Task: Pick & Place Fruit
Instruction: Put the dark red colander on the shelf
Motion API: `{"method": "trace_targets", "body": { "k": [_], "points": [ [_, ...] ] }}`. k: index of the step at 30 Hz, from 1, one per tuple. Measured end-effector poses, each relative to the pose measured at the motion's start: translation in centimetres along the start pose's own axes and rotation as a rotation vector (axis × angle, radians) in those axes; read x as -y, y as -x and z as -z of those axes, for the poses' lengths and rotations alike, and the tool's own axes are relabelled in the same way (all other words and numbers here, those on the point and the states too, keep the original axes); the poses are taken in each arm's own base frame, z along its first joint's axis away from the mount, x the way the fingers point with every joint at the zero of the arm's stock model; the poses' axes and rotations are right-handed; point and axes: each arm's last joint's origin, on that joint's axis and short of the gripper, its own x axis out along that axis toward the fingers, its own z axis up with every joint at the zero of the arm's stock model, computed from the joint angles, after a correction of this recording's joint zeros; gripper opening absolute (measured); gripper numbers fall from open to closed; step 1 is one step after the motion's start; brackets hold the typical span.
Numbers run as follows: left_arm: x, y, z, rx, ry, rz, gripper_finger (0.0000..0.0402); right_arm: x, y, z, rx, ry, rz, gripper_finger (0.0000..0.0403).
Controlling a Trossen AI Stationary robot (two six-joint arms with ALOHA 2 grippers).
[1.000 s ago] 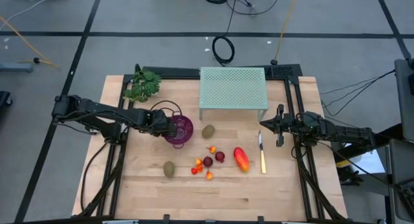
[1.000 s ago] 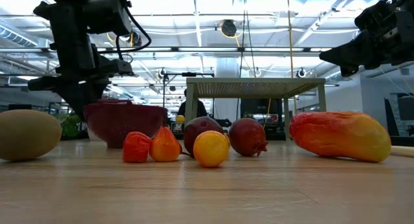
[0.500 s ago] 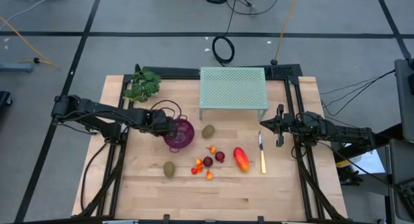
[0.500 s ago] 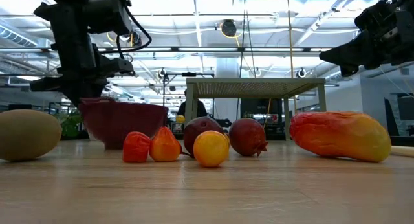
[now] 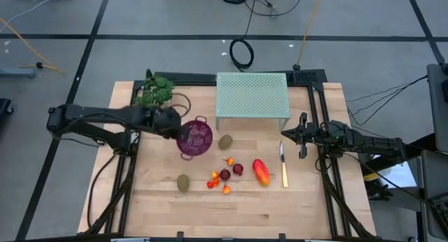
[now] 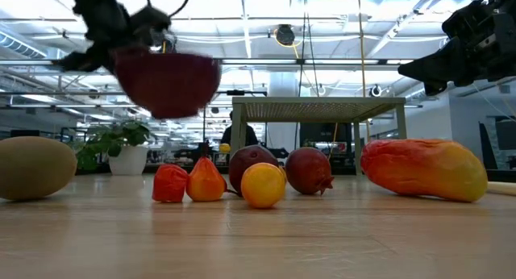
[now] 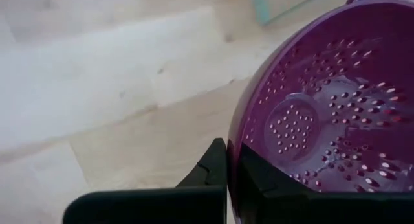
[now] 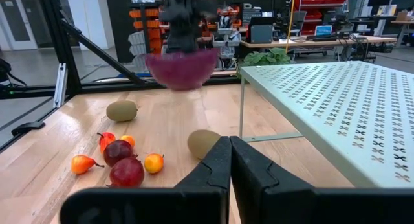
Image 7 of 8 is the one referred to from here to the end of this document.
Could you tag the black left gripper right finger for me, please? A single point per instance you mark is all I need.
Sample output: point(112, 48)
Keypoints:
point(291, 211)

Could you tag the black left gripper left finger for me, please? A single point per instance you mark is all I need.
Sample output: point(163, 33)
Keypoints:
point(145, 208)

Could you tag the purple plastic colander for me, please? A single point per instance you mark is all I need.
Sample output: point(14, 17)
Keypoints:
point(323, 72)

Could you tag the pale green perforated metal shelf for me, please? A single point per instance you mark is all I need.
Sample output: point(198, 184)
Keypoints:
point(258, 7)

